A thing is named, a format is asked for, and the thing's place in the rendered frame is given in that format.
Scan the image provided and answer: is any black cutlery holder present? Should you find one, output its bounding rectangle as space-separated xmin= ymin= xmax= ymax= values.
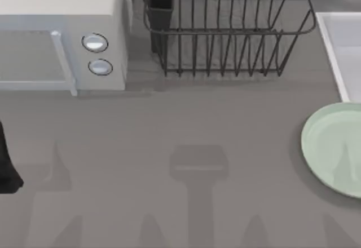
xmin=143 ymin=0 xmax=176 ymax=54

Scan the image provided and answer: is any small silver microwave knob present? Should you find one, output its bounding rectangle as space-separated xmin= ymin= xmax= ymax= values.
xmin=87 ymin=58 xmax=114 ymax=77

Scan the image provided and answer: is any pale green plate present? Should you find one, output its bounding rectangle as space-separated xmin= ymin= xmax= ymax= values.
xmin=300 ymin=102 xmax=361 ymax=198

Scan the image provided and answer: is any microwave oven glass door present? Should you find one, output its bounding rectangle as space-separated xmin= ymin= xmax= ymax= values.
xmin=0 ymin=29 xmax=78 ymax=96

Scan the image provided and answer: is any large silver microwave knob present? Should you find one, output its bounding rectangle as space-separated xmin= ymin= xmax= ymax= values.
xmin=81 ymin=32 xmax=109 ymax=54

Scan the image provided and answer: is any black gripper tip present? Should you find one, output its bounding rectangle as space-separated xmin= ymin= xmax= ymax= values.
xmin=0 ymin=121 xmax=24 ymax=195

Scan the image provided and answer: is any white sink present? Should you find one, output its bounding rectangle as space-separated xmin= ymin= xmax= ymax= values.
xmin=314 ymin=12 xmax=361 ymax=104

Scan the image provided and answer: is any black wire dish rack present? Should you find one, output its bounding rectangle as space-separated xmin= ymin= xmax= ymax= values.
xmin=143 ymin=0 xmax=317 ymax=78

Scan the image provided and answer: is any pale microwave oven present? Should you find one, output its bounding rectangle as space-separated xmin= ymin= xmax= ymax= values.
xmin=0 ymin=0 xmax=133 ymax=96

